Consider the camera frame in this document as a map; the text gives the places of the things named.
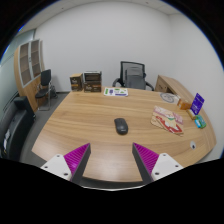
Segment small brown cardboard box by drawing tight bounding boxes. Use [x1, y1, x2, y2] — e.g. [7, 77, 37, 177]
[69, 73, 84, 92]

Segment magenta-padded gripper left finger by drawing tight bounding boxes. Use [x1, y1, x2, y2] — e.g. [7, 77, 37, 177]
[40, 142, 92, 185]

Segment long tan box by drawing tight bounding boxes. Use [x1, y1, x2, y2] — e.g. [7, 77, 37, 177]
[186, 108, 198, 121]

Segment black sofa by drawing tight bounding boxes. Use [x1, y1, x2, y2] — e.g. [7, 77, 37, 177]
[0, 95, 36, 161]

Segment wooden shelf unit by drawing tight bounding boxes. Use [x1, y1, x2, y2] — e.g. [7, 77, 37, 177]
[13, 38, 46, 111]

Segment green packet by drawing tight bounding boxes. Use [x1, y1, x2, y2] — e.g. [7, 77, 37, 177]
[194, 114, 207, 129]

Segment round grey printed disc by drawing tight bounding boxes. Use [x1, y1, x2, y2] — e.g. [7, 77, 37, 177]
[159, 92, 180, 104]

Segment wooden side desk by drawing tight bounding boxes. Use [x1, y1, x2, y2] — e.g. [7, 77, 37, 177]
[155, 74, 194, 104]

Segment white sheet with coloured stickers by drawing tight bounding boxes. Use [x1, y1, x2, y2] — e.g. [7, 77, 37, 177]
[103, 86, 129, 98]

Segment black visitor chair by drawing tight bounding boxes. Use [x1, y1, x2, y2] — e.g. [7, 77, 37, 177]
[34, 68, 58, 111]

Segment purple retail package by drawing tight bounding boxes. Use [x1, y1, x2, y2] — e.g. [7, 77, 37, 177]
[190, 92, 205, 116]

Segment black open-top box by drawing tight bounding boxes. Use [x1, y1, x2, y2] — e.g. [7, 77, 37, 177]
[82, 70, 103, 84]

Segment cartoon print mouse pad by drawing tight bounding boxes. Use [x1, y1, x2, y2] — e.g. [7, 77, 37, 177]
[150, 105, 185, 137]

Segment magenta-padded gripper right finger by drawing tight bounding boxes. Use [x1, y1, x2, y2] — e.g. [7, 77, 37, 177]
[131, 142, 184, 185]

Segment black computer mouse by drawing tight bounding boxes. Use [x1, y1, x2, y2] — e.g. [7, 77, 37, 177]
[113, 117, 129, 136]

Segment black mesh office chair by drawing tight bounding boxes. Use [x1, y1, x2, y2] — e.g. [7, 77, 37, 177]
[112, 60, 155, 92]

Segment orange-brown small box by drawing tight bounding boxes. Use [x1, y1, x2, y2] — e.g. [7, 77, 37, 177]
[176, 98, 193, 111]

